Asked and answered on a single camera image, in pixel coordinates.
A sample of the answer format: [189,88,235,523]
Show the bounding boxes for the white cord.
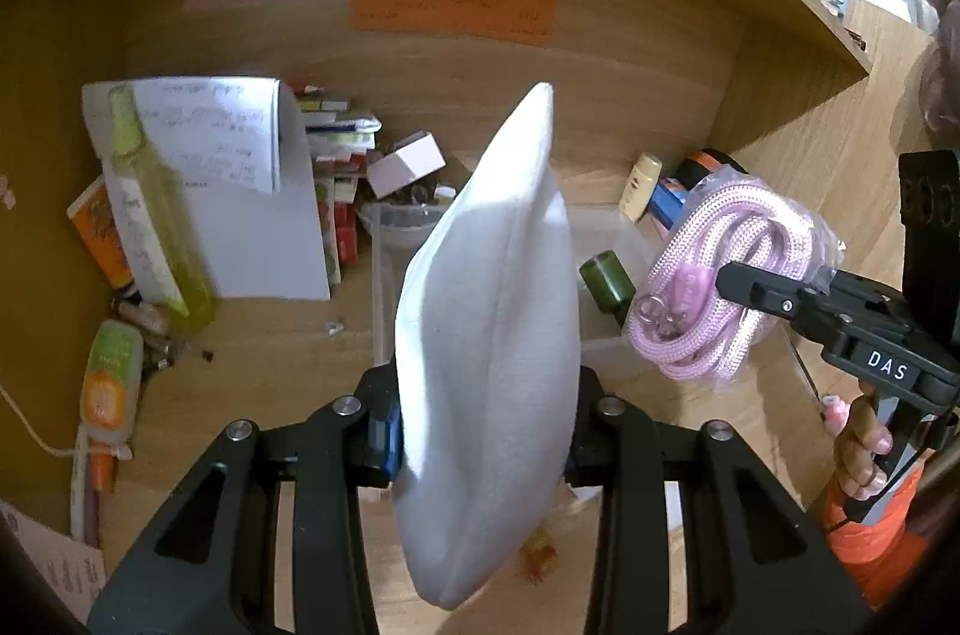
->
[0,381,134,465]

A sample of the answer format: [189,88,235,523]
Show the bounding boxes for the green bottle black cap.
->
[579,250,636,326]

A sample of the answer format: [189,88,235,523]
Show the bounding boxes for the orange packet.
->
[67,176,133,293]

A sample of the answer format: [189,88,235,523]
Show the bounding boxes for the orange sleeve forearm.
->
[815,452,952,609]

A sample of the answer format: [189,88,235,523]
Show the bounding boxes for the clear plastic storage bin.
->
[358,200,662,382]

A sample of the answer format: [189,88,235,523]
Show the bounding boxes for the cream lotion bottle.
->
[619,153,662,222]

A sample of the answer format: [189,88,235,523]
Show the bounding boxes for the white round cushion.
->
[394,83,581,609]

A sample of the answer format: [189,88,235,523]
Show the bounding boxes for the orange sticky note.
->
[350,0,558,47]

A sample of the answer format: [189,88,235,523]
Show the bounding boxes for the right hand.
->
[833,381,893,502]

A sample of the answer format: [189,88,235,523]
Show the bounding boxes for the small white pink box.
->
[366,131,446,200]

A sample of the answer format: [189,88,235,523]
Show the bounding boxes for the black orange zip case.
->
[674,148,747,190]

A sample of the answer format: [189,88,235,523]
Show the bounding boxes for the green orange wipes pack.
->
[80,320,143,447]

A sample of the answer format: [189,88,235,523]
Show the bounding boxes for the yellow green spray bottle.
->
[107,85,215,336]

